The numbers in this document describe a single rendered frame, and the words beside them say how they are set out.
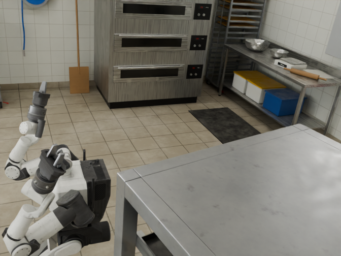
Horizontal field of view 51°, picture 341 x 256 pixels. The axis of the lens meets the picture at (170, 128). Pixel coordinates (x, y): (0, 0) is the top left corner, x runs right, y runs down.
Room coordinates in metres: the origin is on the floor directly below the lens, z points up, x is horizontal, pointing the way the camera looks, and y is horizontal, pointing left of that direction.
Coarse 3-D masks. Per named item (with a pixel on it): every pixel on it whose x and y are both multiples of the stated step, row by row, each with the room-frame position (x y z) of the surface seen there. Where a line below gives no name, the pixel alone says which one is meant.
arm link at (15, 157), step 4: (16, 144) 1.64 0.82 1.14; (16, 148) 1.63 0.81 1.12; (20, 148) 1.62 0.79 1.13; (24, 148) 1.63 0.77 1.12; (12, 152) 1.62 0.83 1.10; (16, 152) 1.62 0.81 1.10; (20, 152) 1.62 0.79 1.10; (24, 152) 1.64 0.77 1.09; (12, 156) 1.61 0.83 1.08; (16, 156) 1.61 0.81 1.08; (20, 156) 1.62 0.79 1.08; (8, 160) 1.62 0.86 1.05; (12, 160) 1.61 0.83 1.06; (16, 160) 1.61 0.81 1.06; (20, 160) 1.63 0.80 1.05; (8, 164) 1.58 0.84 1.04; (12, 164) 1.60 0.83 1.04; (16, 164) 1.61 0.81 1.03; (20, 164) 1.63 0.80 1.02; (20, 168) 1.60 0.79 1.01
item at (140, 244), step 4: (140, 232) 0.52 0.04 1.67; (140, 236) 0.48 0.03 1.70; (136, 240) 0.49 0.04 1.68; (140, 240) 0.47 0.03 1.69; (136, 244) 0.48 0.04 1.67; (140, 244) 0.47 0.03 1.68; (144, 244) 0.46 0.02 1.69; (140, 248) 0.47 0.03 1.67; (144, 248) 0.46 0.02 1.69; (148, 248) 0.45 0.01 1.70; (144, 252) 0.46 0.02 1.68; (148, 252) 0.45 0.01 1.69; (152, 252) 0.45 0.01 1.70
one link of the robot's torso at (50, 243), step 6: (54, 234) 1.50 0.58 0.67; (48, 240) 1.44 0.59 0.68; (54, 240) 1.50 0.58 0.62; (72, 240) 1.41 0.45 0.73; (42, 246) 1.45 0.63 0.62; (48, 246) 1.40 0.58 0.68; (54, 246) 1.45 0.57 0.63; (60, 246) 1.37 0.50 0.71; (66, 246) 1.38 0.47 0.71; (72, 246) 1.39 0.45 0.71; (78, 246) 1.40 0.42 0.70; (36, 252) 1.43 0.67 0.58; (42, 252) 1.43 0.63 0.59; (48, 252) 1.36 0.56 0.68; (54, 252) 1.36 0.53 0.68; (60, 252) 1.36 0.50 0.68; (66, 252) 1.37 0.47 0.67; (72, 252) 1.39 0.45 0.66
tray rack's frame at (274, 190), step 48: (240, 144) 0.64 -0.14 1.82; (288, 144) 0.66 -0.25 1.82; (336, 144) 0.68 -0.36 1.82; (144, 192) 0.45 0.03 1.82; (192, 192) 0.46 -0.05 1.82; (240, 192) 0.47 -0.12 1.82; (288, 192) 0.49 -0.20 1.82; (336, 192) 0.50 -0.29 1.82; (192, 240) 0.35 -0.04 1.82; (240, 240) 0.36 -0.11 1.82; (288, 240) 0.37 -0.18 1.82; (336, 240) 0.39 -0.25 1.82
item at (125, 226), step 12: (120, 180) 0.48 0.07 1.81; (120, 192) 0.48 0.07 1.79; (120, 204) 0.48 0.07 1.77; (120, 216) 0.47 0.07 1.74; (132, 216) 0.48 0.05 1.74; (120, 228) 0.47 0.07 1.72; (132, 228) 0.48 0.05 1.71; (120, 240) 0.47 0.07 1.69; (132, 240) 0.48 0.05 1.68; (120, 252) 0.47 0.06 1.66; (132, 252) 0.48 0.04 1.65
